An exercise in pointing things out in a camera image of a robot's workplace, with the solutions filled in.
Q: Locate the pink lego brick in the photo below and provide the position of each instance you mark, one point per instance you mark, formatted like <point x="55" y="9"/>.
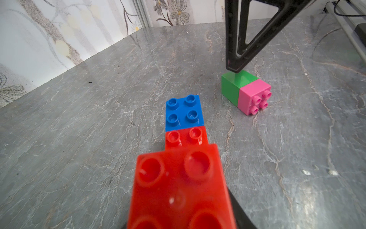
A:
<point x="254" y="97"/>

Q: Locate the small red lego brick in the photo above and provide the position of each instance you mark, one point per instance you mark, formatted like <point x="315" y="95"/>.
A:
<point x="181" y="188"/>

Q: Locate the long red lego brick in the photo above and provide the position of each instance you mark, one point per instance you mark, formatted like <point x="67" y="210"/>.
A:
<point x="193" y="136"/>

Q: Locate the green lego brick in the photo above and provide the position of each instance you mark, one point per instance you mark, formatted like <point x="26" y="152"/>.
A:
<point x="231" y="83"/>

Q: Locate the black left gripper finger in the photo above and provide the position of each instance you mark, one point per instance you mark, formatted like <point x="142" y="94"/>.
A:
<point x="241" y="219"/>

